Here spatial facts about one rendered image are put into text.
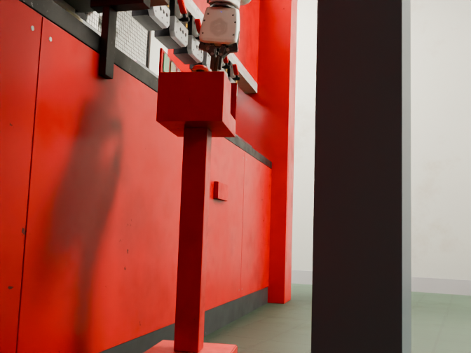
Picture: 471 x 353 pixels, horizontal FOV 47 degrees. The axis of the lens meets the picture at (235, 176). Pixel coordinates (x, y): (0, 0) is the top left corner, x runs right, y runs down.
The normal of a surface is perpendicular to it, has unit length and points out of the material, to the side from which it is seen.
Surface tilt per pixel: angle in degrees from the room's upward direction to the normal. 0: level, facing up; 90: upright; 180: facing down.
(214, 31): 90
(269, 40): 90
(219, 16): 88
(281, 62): 90
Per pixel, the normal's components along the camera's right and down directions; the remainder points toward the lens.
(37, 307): 0.97, 0.00
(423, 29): -0.40, -0.11
